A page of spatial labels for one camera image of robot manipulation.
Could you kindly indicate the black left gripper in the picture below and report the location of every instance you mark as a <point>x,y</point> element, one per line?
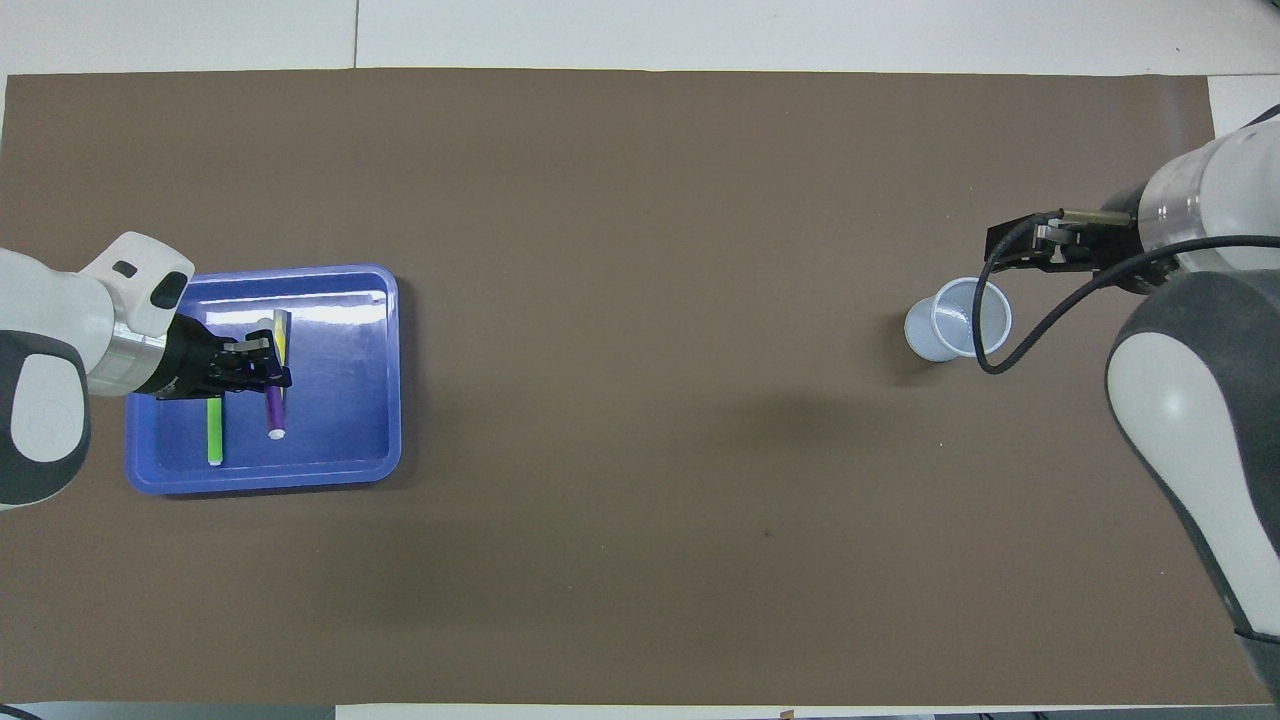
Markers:
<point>195,365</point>

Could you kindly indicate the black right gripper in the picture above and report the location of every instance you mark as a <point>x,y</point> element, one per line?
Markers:
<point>1100,240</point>

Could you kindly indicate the yellow highlighter pen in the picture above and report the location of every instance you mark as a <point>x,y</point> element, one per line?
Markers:
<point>283,330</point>

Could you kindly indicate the purple highlighter pen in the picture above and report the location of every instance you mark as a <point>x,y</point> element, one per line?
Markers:
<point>276,410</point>

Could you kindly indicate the green highlighter pen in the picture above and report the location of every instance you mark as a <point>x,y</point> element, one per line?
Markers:
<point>215,435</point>

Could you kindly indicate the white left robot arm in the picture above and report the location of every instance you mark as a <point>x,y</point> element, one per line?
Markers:
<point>50,310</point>

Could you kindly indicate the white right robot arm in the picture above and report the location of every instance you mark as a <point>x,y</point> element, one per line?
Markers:
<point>1180,400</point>

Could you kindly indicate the blue plastic tray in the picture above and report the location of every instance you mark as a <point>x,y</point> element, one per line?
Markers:
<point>340,420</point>

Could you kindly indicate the translucent blue plastic cup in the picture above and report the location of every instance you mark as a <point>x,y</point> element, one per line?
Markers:
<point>925,335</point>

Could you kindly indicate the brown table mat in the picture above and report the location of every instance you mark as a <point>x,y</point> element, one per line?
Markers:
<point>640,200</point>

